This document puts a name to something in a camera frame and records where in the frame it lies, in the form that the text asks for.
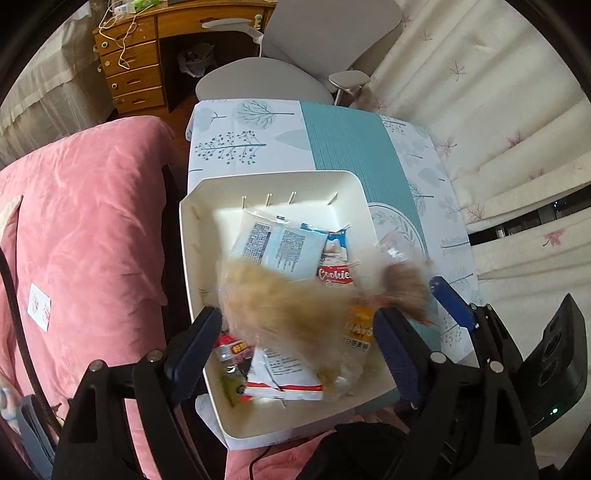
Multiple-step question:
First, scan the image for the person's black clothed leg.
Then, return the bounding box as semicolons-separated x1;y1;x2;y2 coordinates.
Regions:
295;422;411;480

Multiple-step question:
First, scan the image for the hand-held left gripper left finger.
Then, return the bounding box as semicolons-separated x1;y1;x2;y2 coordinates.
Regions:
53;305;225;480

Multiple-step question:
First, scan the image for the dark red snack packet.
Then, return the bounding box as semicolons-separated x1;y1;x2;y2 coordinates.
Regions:
215;333;254;374

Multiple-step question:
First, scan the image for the wastebasket with plastic bag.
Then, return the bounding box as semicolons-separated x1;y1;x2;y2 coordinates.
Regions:
178;44;218;77

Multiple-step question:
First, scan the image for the wooden desk with drawers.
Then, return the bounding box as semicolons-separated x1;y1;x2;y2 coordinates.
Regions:
92;0;278;116

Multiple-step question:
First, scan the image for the white paper label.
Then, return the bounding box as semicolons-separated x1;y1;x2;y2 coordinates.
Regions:
28;282;52;333

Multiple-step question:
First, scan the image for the leaf print teal tablecloth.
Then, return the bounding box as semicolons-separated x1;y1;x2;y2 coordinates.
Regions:
185;98;481;467

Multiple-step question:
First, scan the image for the beige orange cracker packet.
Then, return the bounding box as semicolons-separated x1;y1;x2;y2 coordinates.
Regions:
342;300;377;354

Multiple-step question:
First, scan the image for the white packet red zigzag edge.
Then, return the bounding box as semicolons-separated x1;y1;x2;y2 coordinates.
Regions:
242;346;326;401

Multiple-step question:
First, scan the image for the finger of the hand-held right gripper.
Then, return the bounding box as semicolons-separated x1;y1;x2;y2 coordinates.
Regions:
429;276;525;370

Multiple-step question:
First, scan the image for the white cable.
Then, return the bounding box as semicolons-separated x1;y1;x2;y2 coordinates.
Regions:
99;0;139;70

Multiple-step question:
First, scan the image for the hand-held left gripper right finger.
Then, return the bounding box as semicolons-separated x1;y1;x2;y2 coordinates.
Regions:
373;305;541;480

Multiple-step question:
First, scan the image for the pink blanket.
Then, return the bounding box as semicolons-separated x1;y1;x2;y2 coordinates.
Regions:
0;115;227;480

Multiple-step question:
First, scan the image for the black cable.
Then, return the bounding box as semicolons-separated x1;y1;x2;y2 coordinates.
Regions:
0;249;62;432

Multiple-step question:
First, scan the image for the grey office chair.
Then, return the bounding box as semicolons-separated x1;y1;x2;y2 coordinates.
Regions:
194;0;402;107

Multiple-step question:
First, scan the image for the pink fleece garment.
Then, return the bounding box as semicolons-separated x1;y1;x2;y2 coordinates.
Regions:
226;440;333;480

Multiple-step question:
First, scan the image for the light blue white packet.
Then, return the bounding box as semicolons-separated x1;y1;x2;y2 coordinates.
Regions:
229;210;328;282

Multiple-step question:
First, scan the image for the lace cloth cover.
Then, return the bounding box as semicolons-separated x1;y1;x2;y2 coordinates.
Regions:
0;18;116;167

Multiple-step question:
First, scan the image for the floral white curtain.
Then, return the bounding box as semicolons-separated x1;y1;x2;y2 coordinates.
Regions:
351;0;591;333

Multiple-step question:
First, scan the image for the small blue cookie packet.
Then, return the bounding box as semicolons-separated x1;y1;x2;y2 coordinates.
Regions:
316;226;355;288

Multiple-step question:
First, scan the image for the pale cookie clear packet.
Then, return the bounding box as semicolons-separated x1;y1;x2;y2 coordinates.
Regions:
217;258;375;402

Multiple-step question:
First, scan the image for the white plastic storage tray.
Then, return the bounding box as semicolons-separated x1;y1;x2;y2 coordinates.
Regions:
178;170;402;450

